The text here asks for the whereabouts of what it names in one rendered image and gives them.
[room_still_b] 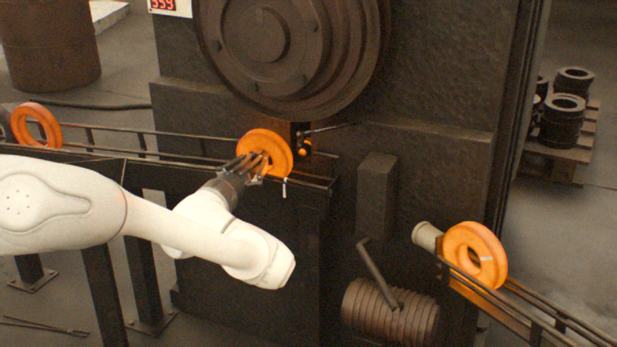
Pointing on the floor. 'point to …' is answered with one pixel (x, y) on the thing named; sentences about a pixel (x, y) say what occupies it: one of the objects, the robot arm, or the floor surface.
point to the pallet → (561, 127)
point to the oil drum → (49, 44)
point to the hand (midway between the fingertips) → (263, 151)
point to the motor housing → (395, 332)
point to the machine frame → (167, 101)
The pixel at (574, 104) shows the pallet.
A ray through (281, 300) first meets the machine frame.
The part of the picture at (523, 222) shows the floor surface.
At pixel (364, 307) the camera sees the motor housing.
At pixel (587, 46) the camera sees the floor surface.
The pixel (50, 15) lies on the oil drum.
